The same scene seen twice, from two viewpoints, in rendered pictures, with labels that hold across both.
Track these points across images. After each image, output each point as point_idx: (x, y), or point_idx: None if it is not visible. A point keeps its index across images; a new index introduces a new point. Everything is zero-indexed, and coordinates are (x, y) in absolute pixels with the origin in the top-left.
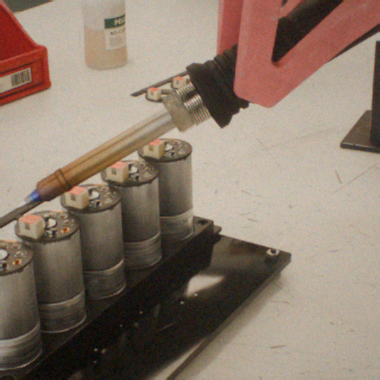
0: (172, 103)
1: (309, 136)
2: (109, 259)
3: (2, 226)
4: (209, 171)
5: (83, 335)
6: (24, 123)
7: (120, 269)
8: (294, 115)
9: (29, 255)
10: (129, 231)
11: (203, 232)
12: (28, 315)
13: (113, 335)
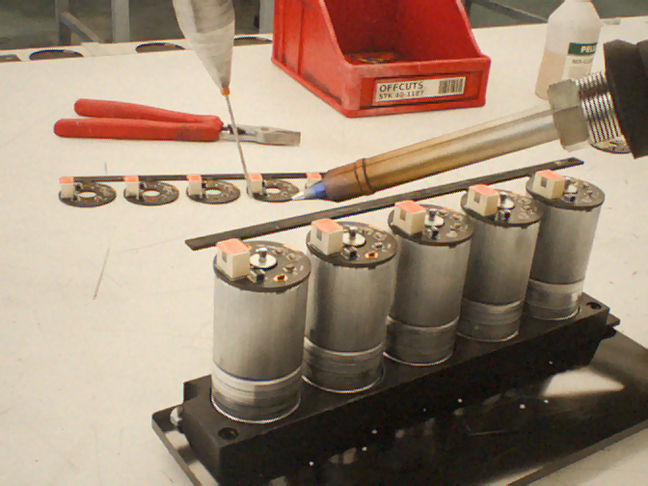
0: (561, 95)
1: None
2: (433, 314)
3: (296, 226)
4: (635, 246)
5: (363, 406)
6: (435, 135)
7: (446, 333)
8: None
9: (302, 274)
10: (477, 286)
11: (590, 319)
12: (281, 356)
13: (407, 419)
